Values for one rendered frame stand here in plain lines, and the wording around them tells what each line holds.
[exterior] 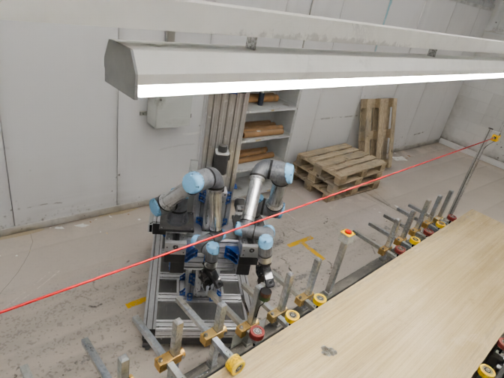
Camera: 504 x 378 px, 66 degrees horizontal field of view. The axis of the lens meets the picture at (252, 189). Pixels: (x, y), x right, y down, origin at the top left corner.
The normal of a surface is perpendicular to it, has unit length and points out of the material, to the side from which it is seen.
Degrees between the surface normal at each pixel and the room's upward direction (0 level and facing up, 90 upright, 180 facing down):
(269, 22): 90
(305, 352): 0
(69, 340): 0
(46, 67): 90
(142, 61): 61
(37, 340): 0
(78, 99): 90
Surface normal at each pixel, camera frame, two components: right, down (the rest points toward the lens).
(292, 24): 0.66, 0.44
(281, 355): 0.17, -0.87
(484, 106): -0.77, 0.18
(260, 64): 0.65, -0.04
